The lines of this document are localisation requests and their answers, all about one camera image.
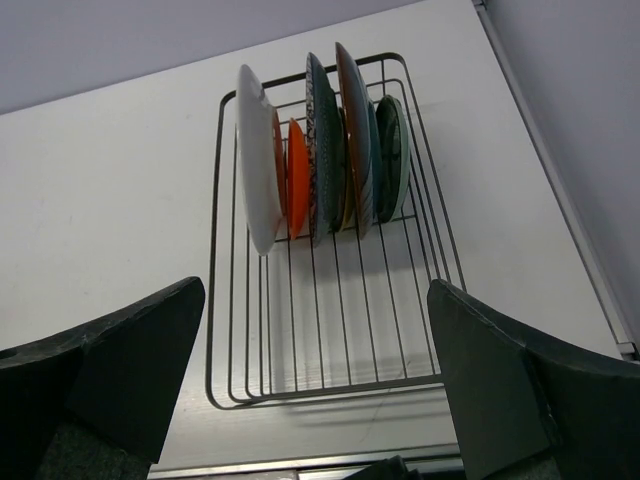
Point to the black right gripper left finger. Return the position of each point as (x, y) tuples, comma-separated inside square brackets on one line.
[(96, 401)]

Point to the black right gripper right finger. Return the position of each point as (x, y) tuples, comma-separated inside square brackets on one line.
[(527, 405)]

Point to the small teal patterned plate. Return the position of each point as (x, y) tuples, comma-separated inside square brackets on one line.
[(395, 157)]

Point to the white red-backed plate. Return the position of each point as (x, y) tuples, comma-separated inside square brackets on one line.
[(261, 160)]

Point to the small orange plate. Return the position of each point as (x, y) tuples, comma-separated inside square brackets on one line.
[(298, 179)]

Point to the large teal glazed plate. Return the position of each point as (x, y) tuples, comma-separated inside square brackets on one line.
[(363, 150)]

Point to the blue floral pattern plate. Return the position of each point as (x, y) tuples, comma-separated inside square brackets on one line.
[(325, 146)]

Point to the grey wire dish rack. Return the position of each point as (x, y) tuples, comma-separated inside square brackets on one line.
[(346, 319)]

